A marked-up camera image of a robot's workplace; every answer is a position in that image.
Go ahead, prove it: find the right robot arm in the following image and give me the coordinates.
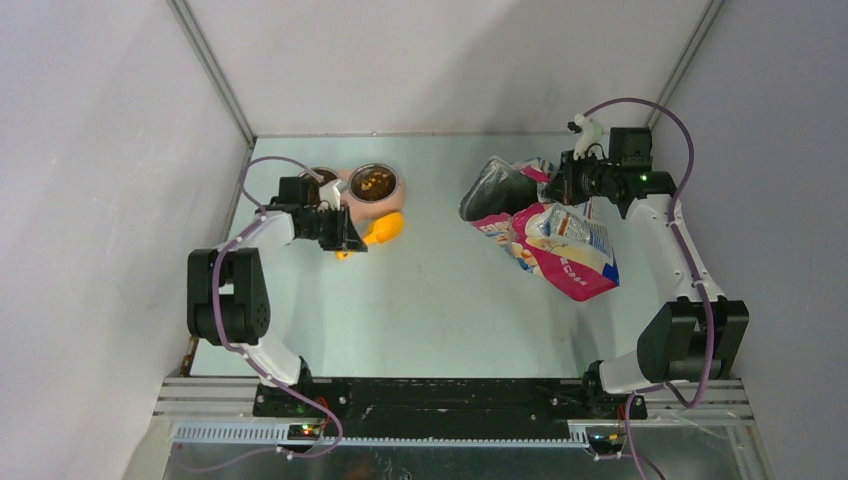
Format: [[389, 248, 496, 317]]
[[552, 122, 749, 418]]

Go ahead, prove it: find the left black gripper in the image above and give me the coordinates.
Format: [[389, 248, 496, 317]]
[[298, 205, 366, 253]]

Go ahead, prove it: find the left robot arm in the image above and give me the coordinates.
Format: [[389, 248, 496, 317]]
[[187, 176, 368, 417]]

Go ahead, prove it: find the yellow plastic scoop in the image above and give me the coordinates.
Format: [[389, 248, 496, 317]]
[[333, 211, 405, 260]]

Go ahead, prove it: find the brown pet food kibble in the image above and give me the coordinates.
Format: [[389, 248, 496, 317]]
[[350, 165, 398, 203]]

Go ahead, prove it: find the pink double pet bowl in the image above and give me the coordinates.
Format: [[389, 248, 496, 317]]
[[314, 163, 406, 225]]

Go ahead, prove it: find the colourful cat food bag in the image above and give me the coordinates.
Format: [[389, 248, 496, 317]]
[[458, 156, 620, 301]]

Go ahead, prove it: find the right aluminium frame post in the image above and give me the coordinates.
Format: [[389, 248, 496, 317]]
[[654, 0, 727, 107]]

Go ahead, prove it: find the white cable duct strip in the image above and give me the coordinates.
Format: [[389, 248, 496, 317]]
[[172, 422, 589, 448]]

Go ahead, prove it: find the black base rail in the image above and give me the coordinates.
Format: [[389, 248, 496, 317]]
[[252, 377, 647, 439]]

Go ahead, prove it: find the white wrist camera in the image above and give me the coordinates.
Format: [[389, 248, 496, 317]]
[[567, 114, 603, 160], [318, 179, 349, 211]]

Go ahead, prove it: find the left aluminium frame post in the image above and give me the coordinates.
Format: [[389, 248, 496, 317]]
[[167, 0, 257, 148]]

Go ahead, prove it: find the aluminium frame post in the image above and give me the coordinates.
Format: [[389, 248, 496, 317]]
[[654, 0, 727, 107], [167, 0, 257, 148]]

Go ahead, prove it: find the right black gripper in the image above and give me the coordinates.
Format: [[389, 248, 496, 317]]
[[542, 148, 619, 207]]

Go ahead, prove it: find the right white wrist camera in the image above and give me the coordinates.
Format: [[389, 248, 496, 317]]
[[567, 114, 603, 160]]

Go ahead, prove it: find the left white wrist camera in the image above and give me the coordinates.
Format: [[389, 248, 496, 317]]
[[318, 179, 349, 211]]

